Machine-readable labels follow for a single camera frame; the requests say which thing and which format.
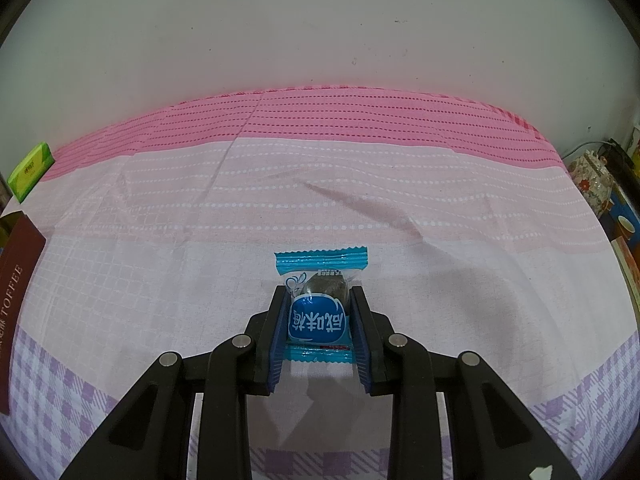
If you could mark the blue plum candy packet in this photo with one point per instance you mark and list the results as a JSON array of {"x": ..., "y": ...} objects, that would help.
[{"x": 315, "y": 320}]

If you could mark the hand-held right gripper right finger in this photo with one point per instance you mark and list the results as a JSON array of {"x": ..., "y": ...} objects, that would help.
[{"x": 362, "y": 345}]

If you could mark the maroon and gold tin box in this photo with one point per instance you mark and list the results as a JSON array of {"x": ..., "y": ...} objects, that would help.
[{"x": 17, "y": 300}]

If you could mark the pink and purple checked tablecloth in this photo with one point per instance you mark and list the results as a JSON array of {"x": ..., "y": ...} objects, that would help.
[{"x": 350, "y": 185}]

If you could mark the blue printed box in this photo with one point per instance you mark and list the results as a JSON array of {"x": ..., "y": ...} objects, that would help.
[{"x": 625, "y": 215}]

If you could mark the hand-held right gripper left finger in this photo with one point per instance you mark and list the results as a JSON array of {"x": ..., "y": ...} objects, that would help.
[{"x": 277, "y": 340}]

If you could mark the floral printed box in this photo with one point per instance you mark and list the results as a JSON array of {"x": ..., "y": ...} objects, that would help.
[{"x": 592, "y": 182}]

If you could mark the green tissue pack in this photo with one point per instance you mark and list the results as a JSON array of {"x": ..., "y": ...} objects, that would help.
[{"x": 30, "y": 172}]

